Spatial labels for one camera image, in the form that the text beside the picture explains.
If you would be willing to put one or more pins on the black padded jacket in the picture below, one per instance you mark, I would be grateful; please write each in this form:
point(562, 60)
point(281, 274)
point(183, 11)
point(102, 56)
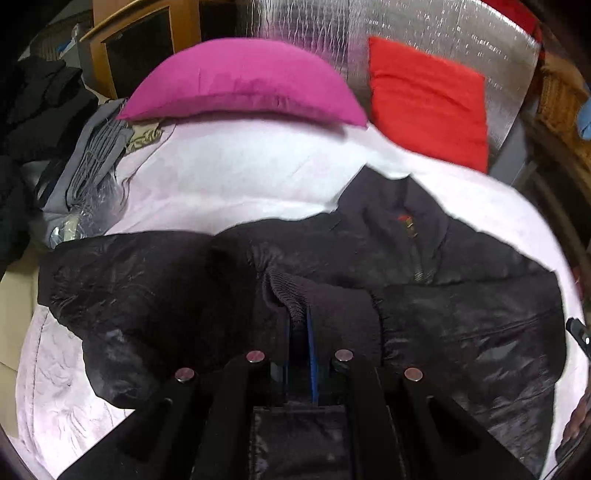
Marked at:
point(415, 314)

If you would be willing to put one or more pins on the silver foil insulation mat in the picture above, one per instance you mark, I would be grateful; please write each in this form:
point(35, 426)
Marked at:
point(323, 32)

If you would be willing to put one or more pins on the clear plastic wrapper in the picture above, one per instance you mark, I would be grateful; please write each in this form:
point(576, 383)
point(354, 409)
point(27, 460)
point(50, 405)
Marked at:
point(78, 221)

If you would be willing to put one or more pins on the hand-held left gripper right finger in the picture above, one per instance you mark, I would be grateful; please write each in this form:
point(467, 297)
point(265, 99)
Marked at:
point(351, 387)

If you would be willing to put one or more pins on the grey folded cloth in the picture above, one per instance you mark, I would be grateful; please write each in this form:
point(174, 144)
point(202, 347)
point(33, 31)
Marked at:
point(92, 152)

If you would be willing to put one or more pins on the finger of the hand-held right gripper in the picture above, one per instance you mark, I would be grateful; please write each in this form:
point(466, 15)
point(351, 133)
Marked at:
point(579, 334)

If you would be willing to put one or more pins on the gold patterned cloth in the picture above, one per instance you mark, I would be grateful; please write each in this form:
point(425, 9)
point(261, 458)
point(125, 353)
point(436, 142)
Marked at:
point(145, 138)

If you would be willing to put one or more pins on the white textured bedspread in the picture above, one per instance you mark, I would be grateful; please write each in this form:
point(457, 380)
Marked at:
point(231, 184)

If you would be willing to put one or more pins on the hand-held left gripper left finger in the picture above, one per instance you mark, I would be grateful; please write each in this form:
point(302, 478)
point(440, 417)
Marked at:
point(258, 383)

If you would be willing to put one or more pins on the wicker basket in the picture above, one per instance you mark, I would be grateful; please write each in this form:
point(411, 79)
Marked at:
point(561, 101)

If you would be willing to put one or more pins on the red cloth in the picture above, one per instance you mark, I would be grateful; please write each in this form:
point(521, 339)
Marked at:
point(512, 11)

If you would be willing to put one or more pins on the wooden cabinet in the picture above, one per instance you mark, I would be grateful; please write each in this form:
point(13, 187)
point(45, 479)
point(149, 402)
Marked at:
point(98, 60)

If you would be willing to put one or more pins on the red pillow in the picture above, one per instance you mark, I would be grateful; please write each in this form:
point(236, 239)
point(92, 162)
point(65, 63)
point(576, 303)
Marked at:
point(425, 101)

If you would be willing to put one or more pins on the pile of dark coats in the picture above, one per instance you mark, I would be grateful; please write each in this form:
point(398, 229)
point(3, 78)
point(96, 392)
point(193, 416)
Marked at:
point(41, 115)

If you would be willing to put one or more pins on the magenta pillow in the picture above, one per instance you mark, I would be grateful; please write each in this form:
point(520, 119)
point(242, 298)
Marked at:
point(240, 83)

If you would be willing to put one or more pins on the blue cloth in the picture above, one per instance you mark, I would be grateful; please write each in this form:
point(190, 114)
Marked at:
point(585, 120)

